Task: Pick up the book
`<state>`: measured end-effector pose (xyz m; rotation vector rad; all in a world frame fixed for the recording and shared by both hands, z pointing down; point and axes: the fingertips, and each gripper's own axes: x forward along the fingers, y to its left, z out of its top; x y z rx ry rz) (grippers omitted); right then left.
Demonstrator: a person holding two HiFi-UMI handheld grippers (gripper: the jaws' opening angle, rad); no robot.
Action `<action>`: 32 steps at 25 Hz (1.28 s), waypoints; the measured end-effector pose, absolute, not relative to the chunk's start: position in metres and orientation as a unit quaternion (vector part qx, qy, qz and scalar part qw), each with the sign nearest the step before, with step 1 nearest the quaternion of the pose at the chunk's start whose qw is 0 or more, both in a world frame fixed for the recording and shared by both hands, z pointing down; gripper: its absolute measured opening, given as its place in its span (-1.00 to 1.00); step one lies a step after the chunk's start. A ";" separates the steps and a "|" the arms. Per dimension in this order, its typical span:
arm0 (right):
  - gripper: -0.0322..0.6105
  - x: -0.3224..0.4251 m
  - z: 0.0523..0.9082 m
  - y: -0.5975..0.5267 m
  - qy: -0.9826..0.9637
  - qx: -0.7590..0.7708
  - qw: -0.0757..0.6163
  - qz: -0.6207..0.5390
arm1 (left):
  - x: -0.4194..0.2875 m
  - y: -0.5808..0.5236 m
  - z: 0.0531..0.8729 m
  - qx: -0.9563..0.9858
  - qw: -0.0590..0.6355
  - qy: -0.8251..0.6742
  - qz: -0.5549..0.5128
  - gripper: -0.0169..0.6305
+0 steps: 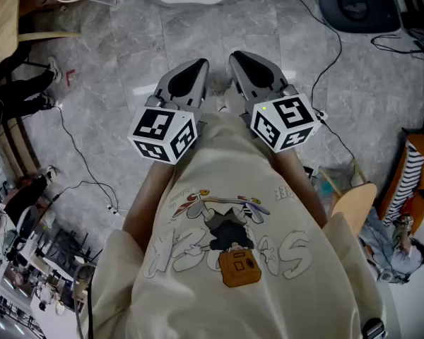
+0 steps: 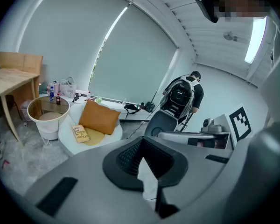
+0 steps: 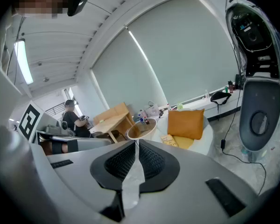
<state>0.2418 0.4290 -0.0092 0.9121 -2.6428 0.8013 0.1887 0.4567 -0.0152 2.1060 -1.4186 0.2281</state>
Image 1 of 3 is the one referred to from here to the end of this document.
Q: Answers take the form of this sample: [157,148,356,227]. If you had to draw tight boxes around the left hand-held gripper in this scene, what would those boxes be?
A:
[126,59,210,166]

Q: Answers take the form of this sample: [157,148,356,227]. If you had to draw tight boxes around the person's left forearm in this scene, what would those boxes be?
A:
[122,159,179,250]

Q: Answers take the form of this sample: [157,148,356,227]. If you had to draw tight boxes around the person's right forearm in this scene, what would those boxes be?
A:
[271,150,329,230]

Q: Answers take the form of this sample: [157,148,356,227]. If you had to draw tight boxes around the person's cream trousers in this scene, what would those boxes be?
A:
[206,83,247,116]

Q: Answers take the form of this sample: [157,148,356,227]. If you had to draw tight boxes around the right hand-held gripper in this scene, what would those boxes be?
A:
[229,51,322,154]

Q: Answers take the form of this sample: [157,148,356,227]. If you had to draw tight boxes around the round wooden stool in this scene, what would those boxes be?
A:
[330,158,379,239]

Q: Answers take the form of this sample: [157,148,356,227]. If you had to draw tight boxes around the person's cream printed T-shirt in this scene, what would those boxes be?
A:
[90,113,393,339]

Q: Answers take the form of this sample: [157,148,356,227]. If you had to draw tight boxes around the black-and-white striped cloth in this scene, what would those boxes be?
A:
[383,140,424,227]

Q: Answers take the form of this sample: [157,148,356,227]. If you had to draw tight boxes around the black round floor device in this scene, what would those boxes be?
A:
[317,0,404,35]

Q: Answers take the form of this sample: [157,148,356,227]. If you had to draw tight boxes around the black floor cable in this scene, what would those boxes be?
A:
[281,0,356,162]
[51,105,121,215]

